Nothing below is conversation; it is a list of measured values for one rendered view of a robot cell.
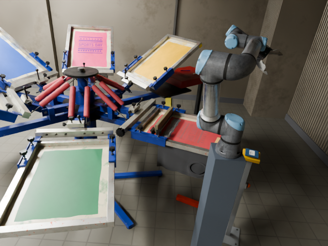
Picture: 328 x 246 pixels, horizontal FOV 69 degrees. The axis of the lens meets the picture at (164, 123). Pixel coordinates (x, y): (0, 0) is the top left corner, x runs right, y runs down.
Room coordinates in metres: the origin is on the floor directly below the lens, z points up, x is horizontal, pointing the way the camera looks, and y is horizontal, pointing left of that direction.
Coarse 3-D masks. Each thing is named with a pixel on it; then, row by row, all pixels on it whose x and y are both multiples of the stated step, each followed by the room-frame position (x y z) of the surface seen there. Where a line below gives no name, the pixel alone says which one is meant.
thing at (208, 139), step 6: (150, 132) 1.77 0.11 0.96; (162, 132) 1.78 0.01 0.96; (174, 132) 1.80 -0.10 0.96; (168, 138) 1.70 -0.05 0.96; (174, 138) 1.70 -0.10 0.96; (210, 138) 1.75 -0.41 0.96; (216, 138) 1.76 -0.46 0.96; (192, 144) 1.63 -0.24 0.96; (198, 144) 1.64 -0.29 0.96; (204, 144) 1.64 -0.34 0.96
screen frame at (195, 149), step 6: (156, 108) 2.18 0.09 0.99; (150, 114) 2.04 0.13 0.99; (174, 114) 2.14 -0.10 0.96; (180, 114) 2.13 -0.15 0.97; (186, 114) 2.11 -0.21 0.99; (192, 114) 2.12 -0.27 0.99; (144, 120) 1.91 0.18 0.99; (168, 144) 1.59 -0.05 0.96; (174, 144) 1.57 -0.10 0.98; (180, 144) 1.56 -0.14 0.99; (186, 144) 1.57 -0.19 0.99; (186, 150) 1.54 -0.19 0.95; (192, 150) 1.53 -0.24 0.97; (198, 150) 1.51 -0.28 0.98; (204, 150) 1.51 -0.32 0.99
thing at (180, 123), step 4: (160, 116) 2.09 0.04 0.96; (172, 120) 2.02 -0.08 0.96; (184, 120) 2.05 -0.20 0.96; (168, 124) 1.93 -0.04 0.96; (180, 124) 1.95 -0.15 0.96; (196, 124) 1.98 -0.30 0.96; (180, 128) 1.88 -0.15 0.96; (208, 132) 1.85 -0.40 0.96; (212, 136) 1.79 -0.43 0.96; (216, 136) 1.79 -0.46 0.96; (220, 136) 1.80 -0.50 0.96
